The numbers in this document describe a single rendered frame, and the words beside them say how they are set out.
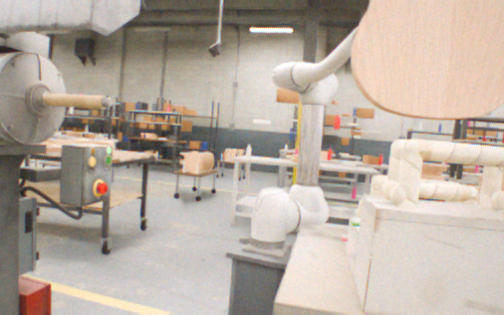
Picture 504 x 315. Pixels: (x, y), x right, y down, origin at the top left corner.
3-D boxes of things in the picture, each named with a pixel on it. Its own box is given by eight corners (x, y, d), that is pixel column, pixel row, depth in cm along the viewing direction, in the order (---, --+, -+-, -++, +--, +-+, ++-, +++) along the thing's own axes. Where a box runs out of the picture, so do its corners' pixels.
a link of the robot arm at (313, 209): (276, 227, 165) (310, 224, 177) (298, 236, 152) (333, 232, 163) (289, 65, 161) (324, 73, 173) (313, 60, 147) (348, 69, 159)
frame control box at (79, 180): (14, 216, 112) (16, 141, 110) (59, 205, 132) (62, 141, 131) (72, 228, 106) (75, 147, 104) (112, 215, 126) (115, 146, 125)
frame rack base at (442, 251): (363, 315, 53) (377, 208, 52) (351, 278, 68) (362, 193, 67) (538, 334, 48) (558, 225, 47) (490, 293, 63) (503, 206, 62)
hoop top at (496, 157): (403, 158, 52) (405, 138, 52) (399, 157, 55) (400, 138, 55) (536, 170, 48) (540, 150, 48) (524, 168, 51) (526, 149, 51)
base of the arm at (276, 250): (246, 238, 167) (247, 227, 167) (291, 247, 159) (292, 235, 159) (231, 249, 150) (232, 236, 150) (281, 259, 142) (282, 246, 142)
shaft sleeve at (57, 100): (44, 106, 89) (43, 94, 88) (53, 105, 92) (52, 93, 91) (100, 109, 84) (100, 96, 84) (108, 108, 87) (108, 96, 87)
